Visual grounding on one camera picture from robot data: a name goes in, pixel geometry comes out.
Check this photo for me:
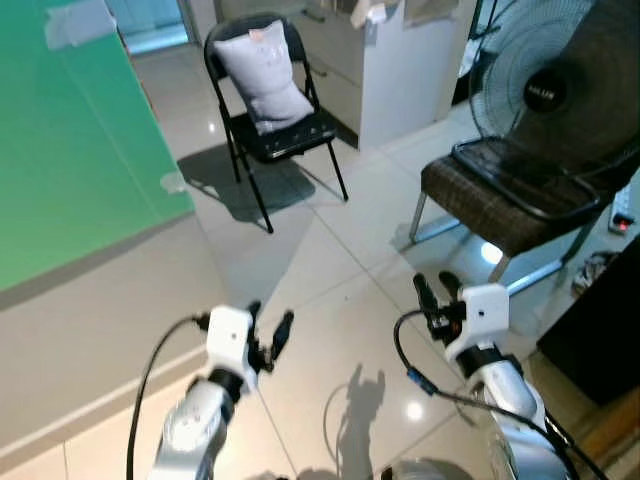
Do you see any white power strip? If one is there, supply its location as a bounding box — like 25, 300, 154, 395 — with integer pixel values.
608, 180, 640, 236

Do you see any brown wicker chair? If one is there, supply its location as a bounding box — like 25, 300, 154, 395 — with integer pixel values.
408, 135, 626, 298

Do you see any clear crumpled tape piece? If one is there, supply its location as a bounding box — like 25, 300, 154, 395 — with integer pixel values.
45, 0, 119, 51

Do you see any beige paper bag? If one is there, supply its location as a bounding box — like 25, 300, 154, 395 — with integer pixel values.
403, 0, 469, 28

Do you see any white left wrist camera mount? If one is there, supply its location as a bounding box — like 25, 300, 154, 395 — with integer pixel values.
203, 305, 257, 379

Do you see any black folding chair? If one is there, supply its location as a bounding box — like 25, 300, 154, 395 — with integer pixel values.
203, 12, 351, 235

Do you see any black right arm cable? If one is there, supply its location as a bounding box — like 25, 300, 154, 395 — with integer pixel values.
392, 308, 613, 480

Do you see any black standing fan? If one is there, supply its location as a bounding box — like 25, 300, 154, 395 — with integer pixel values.
468, 0, 640, 186

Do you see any white cabinet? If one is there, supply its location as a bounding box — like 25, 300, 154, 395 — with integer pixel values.
215, 0, 483, 153

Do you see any grey pillow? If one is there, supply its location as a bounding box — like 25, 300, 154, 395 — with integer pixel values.
212, 20, 316, 136

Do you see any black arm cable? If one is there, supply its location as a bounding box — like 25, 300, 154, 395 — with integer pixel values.
392, 308, 613, 480
124, 313, 213, 480

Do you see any glass door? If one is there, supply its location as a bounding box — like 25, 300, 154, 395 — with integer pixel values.
105, 0, 196, 56

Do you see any clear corner tape piece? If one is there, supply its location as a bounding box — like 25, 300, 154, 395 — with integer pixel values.
160, 172, 189, 195

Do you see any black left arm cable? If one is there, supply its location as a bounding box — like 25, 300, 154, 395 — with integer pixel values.
124, 313, 213, 480

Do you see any black cabinet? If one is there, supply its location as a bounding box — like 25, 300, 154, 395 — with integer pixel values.
538, 238, 640, 408

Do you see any grey right robot leg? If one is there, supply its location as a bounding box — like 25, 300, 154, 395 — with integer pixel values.
380, 458, 473, 480

